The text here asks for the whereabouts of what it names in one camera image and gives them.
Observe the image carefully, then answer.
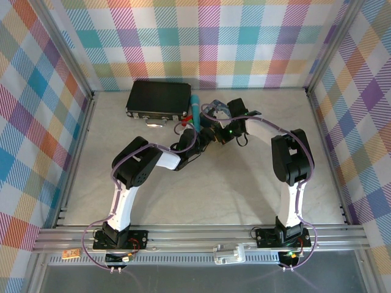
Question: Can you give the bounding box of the aluminium frame rail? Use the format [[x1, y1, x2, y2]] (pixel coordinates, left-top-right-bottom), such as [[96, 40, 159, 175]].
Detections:
[[30, 224, 372, 254]]

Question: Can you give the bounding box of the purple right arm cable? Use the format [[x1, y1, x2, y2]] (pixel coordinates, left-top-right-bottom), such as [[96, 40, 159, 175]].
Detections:
[[200, 103, 320, 272]]

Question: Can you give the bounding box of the aluminium frame post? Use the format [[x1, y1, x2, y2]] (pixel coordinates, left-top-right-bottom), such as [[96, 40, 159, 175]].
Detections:
[[304, 0, 366, 98], [29, 0, 95, 101]]

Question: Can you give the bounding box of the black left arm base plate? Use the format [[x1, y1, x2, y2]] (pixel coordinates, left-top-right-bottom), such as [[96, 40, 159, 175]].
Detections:
[[92, 229, 149, 251]]

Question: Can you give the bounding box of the perforated metal cable tray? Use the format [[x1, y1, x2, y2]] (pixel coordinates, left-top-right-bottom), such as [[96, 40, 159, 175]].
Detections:
[[45, 255, 283, 267]]

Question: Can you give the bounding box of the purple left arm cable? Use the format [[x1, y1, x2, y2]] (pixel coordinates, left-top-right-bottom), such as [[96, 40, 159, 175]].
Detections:
[[81, 121, 198, 272]]

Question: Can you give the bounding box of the blue plastic piece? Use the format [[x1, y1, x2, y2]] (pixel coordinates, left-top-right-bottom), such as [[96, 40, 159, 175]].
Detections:
[[210, 98, 230, 113]]

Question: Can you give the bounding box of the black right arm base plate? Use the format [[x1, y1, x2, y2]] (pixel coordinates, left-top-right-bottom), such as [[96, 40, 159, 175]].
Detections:
[[255, 228, 312, 248]]

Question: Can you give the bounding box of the silver metal bracket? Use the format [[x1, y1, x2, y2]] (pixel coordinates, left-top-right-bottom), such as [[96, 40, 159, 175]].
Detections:
[[213, 242, 247, 266]]

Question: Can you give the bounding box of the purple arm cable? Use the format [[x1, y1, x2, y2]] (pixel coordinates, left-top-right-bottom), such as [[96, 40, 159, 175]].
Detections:
[[81, 121, 198, 272], [200, 103, 320, 272]]

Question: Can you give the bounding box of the teal cylinder pen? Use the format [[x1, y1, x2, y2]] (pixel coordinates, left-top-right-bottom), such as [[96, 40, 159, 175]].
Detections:
[[190, 94, 203, 132]]

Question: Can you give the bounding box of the black case with silver handle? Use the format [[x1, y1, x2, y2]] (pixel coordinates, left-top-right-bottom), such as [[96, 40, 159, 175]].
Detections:
[[125, 80, 192, 128]]

